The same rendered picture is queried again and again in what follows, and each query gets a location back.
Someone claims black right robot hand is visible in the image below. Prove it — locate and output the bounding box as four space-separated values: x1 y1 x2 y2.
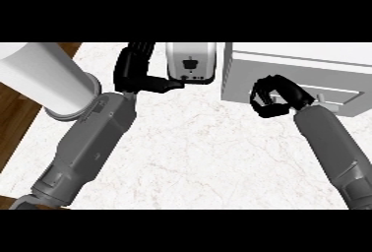
247 74 317 119

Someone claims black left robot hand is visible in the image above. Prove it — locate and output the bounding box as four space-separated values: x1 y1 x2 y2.
112 42 185 95

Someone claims white drawer front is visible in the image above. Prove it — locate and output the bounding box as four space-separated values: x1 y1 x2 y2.
221 58 372 118

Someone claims white drawer cabinet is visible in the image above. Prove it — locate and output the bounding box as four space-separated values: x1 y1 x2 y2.
219 42 372 118

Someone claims white cup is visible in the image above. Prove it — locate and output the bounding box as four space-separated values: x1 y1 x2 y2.
0 42 103 123

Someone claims silver toaster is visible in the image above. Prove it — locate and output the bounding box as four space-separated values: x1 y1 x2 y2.
163 42 218 86

